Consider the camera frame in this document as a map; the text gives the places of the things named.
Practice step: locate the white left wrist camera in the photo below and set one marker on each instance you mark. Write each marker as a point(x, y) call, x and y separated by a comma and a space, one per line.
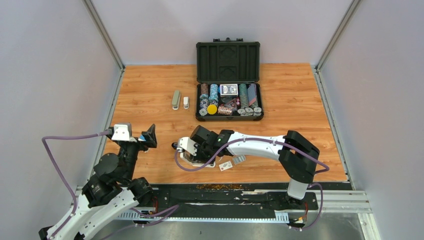
point(123, 132)

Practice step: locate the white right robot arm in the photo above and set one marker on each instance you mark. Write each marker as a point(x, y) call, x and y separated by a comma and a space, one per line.
point(297, 155)

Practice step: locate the black poker chip case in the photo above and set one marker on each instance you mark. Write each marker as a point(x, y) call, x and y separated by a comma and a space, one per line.
point(228, 62)

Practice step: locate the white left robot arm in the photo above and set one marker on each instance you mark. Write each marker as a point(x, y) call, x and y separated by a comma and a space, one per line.
point(110, 191)

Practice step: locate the yellow poker chip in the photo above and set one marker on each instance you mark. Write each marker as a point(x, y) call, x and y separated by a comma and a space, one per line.
point(212, 109)

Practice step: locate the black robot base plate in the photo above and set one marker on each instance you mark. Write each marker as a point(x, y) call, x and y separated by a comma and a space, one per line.
point(228, 200)

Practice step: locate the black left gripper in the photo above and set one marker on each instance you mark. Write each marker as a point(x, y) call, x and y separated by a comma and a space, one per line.
point(151, 137)

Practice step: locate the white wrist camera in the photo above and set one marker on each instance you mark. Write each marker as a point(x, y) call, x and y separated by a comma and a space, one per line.
point(123, 132)
point(188, 145)

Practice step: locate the grey-green stapler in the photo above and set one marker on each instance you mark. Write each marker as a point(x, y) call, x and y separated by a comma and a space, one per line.
point(175, 101)

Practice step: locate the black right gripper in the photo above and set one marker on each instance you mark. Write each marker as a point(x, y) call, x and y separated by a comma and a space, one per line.
point(198, 157)

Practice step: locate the small white stapler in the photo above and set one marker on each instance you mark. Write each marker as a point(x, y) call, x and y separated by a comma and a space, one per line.
point(186, 102)

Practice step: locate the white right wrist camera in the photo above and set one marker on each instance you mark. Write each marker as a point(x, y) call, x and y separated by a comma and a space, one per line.
point(188, 145)

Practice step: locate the white and blue staple box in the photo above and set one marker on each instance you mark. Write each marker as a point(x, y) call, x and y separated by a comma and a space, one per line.
point(141, 138)

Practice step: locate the blue playing card deck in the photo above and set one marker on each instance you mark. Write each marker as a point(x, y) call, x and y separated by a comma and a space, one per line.
point(229, 90)

